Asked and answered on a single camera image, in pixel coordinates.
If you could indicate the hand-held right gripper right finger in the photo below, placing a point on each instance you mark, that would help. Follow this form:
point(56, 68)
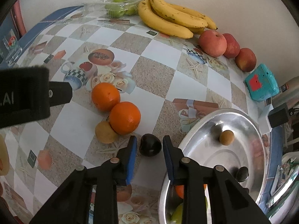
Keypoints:
point(168, 158)

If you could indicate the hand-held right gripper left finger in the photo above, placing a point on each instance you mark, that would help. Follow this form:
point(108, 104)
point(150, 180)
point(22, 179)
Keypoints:
point(132, 158)

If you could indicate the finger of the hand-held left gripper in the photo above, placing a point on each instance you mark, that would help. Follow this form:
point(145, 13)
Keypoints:
point(60, 93)

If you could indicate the dark plum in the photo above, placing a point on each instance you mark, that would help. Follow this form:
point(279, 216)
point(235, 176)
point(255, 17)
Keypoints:
point(241, 173)
point(150, 144)

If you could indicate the orange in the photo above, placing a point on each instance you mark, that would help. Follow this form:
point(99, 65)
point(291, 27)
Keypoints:
point(105, 96)
point(125, 117)
point(179, 190)

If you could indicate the round metal plate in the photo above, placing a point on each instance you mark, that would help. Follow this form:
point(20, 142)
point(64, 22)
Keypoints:
point(210, 149)

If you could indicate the yellow-green round fruit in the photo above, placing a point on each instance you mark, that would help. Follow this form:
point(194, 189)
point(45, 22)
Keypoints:
point(177, 212)

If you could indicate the small brown round fruit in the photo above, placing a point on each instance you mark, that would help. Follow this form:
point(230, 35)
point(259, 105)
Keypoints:
point(226, 137)
point(105, 133)

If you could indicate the clear glass mug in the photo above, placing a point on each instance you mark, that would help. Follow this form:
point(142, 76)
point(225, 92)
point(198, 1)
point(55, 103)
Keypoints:
point(10, 49)

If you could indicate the pink upright bar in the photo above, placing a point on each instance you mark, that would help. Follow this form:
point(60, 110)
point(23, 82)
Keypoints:
point(19, 18)

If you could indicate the printed checkered tablecloth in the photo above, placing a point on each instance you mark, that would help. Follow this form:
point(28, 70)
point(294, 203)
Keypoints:
point(151, 58)

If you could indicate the green pear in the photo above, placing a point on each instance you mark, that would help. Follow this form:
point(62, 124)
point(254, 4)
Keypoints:
point(118, 1)
point(114, 11)
point(130, 10)

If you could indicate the clear plastic bag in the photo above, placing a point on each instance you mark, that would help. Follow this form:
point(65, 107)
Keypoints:
point(98, 2)

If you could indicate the small white box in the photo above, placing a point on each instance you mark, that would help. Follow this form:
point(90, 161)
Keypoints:
point(264, 119)

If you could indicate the printed paper packet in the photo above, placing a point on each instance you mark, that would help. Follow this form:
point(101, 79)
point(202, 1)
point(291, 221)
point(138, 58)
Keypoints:
point(283, 175)

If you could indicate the black power adapter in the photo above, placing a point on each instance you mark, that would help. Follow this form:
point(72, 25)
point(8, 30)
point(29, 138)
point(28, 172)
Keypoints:
point(278, 116)

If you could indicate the teal box with red patch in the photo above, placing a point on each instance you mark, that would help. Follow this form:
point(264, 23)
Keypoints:
point(261, 82)

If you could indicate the yellow banana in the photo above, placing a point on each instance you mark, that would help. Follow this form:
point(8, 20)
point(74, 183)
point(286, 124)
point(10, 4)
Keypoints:
point(205, 18)
point(177, 11)
point(161, 24)

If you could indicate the red apple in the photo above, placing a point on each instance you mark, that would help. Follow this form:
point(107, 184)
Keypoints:
point(212, 43)
point(232, 45)
point(245, 59)

